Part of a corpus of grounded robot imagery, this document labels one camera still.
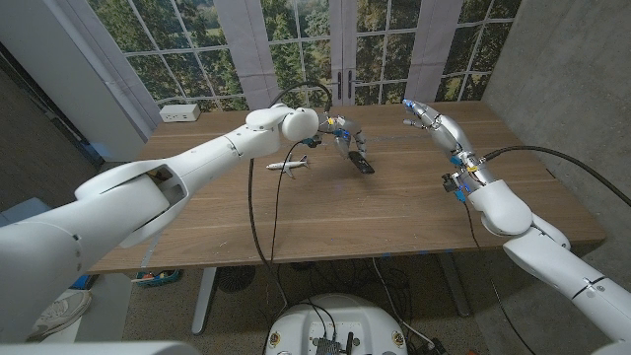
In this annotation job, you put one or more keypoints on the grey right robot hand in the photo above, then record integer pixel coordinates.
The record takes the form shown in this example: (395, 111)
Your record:
(446, 133)

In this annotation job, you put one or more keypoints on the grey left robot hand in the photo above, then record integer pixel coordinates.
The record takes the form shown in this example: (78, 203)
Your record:
(345, 133)

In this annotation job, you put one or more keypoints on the black TV remote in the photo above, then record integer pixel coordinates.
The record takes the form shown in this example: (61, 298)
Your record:
(362, 164)

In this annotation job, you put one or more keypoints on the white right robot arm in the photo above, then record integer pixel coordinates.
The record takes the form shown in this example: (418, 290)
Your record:
(542, 256)

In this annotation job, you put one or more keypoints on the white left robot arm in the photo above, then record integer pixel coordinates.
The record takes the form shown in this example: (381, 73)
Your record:
(148, 187)

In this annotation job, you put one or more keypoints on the white toy airplane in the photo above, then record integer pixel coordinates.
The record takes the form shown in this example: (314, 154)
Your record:
(286, 166)

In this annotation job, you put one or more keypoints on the printed window backdrop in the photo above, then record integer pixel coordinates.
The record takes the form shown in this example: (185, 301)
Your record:
(296, 49)

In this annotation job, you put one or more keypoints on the grey table leg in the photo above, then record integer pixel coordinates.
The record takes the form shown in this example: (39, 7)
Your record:
(456, 291)

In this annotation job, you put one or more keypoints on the white power outlet box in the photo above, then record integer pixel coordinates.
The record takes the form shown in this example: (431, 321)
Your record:
(180, 113)

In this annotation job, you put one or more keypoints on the black round fan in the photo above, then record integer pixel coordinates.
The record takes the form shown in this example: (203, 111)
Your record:
(234, 278)

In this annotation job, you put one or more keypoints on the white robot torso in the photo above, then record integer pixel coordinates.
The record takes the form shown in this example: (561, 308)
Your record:
(340, 320)

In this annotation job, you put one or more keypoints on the white table leg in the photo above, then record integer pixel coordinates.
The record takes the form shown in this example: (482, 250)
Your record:
(202, 305)

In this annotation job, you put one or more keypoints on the blue basket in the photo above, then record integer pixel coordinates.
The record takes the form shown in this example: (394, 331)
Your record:
(158, 278)

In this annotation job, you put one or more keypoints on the blue pad with black rim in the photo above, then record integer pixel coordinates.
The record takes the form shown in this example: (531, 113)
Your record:
(80, 282)

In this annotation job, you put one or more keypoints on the white robot head shroud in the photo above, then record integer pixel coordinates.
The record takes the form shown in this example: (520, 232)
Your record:
(98, 348)

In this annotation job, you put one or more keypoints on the pale blue bin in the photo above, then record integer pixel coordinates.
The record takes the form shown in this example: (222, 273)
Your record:
(20, 212)

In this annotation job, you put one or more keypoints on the white sneaker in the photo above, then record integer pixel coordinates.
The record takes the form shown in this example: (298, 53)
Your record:
(61, 315)

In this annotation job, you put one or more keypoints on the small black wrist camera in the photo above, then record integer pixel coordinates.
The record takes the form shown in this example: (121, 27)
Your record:
(311, 142)
(449, 182)

